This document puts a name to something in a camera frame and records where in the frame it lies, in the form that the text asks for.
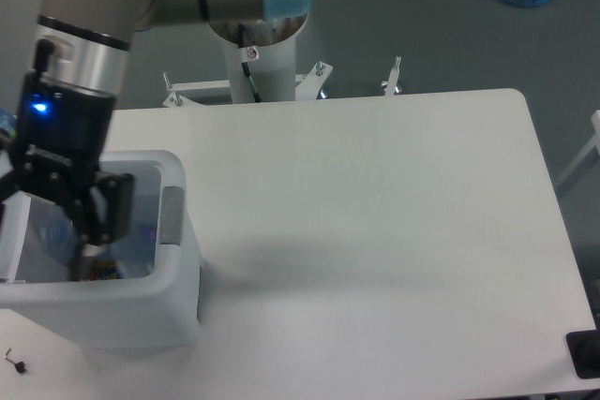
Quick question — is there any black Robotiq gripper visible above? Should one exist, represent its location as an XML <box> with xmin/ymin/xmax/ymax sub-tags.
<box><xmin>1</xmin><ymin>71</ymin><xmax>135</xmax><ymax>281</ymax></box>

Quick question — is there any clear plastic water bottle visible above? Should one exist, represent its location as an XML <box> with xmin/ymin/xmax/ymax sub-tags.
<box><xmin>38</xmin><ymin>208</ymin><xmax>78</xmax><ymax>265</ymax></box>

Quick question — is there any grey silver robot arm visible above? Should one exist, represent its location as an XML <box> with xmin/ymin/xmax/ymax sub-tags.
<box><xmin>1</xmin><ymin>0</ymin><xmax>311</xmax><ymax>281</ymax></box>

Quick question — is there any white plastic trash can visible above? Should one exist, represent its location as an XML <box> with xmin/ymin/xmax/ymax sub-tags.
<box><xmin>1</xmin><ymin>150</ymin><xmax>203</xmax><ymax>349</ymax></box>

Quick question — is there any colourful snack wrapper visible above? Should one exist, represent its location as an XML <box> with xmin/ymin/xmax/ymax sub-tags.
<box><xmin>82</xmin><ymin>259</ymin><xmax>121</xmax><ymax>281</ymax></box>

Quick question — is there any blue labelled bottle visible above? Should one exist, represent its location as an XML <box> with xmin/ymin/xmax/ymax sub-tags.
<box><xmin>0</xmin><ymin>108</ymin><xmax>17</xmax><ymax>139</ymax></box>

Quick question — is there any black device at table edge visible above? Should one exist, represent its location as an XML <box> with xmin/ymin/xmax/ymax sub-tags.
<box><xmin>566</xmin><ymin>330</ymin><xmax>599</xmax><ymax>379</ymax></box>

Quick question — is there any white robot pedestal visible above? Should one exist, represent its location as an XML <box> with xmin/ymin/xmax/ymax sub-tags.
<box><xmin>161</xmin><ymin>10</ymin><xmax>404</xmax><ymax>109</ymax></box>

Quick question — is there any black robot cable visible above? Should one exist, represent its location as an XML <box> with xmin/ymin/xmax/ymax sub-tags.
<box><xmin>237</xmin><ymin>22</ymin><xmax>263</xmax><ymax>104</ymax></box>

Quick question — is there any white metal frame right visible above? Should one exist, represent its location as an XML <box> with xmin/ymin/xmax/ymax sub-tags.
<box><xmin>555</xmin><ymin>111</ymin><xmax>599</xmax><ymax>199</ymax></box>

